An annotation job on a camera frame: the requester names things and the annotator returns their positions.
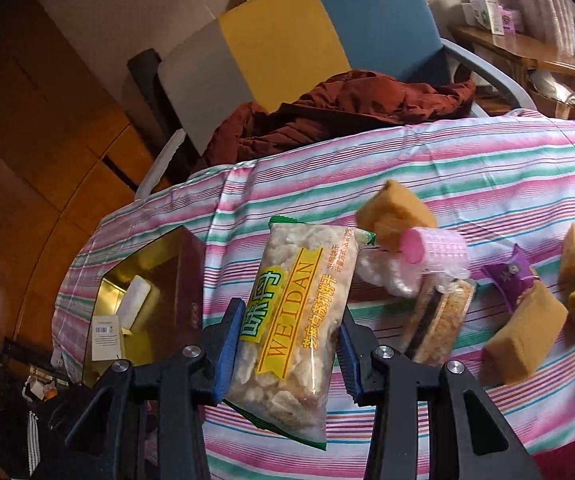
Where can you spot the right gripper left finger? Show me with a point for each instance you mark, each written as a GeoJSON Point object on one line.
{"type": "Point", "coordinates": [108, 440]}

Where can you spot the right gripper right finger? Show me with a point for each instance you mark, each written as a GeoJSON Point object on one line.
{"type": "Point", "coordinates": [468, 436]}

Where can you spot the grain bar packet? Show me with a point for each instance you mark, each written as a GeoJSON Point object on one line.
{"type": "Point", "coordinates": [436, 320]}

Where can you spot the Weidan snack bag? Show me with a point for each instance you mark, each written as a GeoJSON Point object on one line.
{"type": "Point", "coordinates": [287, 341]}

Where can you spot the purple candy packet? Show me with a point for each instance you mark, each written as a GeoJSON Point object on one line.
{"type": "Point", "coordinates": [513, 278]}

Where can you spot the pink hair roller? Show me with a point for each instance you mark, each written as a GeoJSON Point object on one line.
{"type": "Point", "coordinates": [435, 251]}

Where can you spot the gold tray box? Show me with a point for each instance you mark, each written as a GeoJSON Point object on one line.
{"type": "Point", "coordinates": [171, 316]}

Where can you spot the white foam block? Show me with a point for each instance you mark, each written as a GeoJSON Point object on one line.
{"type": "Point", "coordinates": [132, 302]}

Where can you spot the white plastic bag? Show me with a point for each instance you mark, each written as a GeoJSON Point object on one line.
{"type": "Point", "coordinates": [380, 268]}

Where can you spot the striped bed sheet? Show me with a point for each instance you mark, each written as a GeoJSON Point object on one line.
{"type": "Point", "coordinates": [497, 181]}

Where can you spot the wooden wardrobe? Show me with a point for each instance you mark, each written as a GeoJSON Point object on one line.
{"type": "Point", "coordinates": [69, 156]}

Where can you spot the rust red jacket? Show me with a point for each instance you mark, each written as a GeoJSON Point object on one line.
{"type": "Point", "coordinates": [345, 104]}

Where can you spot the wicker basket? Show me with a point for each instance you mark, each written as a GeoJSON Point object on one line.
{"type": "Point", "coordinates": [552, 98]}

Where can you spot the black rolled mat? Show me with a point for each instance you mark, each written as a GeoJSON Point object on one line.
{"type": "Point", "coordinates": [143, 68]}

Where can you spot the wooden side table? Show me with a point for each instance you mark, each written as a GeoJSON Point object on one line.
{"type": "Point", "coordinates": [521, 53]}

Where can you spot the grey yellow blue armchair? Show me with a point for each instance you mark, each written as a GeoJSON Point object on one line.
{"type": "Point", "coordinates": [273, 51]}

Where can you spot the pink small box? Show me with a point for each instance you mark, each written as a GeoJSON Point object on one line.
{"type": "Point", "coordinates": [512, 21]}

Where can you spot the white product box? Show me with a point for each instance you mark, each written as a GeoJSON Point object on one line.
{"type": "Point", "coordinates": [488, 15]}

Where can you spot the patterned curtain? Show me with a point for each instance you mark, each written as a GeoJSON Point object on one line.
{"type": "Point", "coordinates": [552, 22]}

